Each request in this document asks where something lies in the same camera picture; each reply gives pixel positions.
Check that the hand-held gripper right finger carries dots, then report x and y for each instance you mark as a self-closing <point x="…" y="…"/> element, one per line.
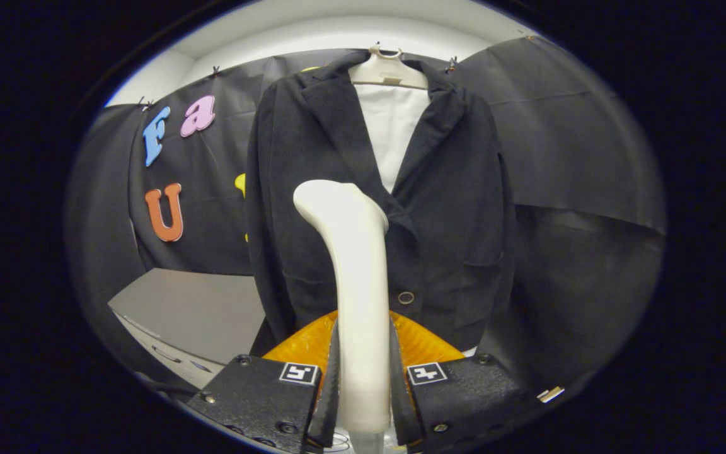
<point x="401" y="410"/>

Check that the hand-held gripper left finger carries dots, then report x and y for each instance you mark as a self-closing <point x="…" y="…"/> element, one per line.
<point x="330" y="416"/>

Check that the black jacket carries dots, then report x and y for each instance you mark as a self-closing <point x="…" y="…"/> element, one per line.
<point x="451" y="208"/>

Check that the white shirt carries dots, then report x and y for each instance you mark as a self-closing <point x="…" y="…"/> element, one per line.
<point x="391" y="132"/>

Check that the white clothes hanger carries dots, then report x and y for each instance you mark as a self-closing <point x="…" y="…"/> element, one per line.
<point x="388" y="70"/>

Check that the grey cabinet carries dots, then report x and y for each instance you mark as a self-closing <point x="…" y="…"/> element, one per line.
<point x="199" y="309"/>

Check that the black backdrop cloth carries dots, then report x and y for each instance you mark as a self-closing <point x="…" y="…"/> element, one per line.
<point x="564" y="139"/>

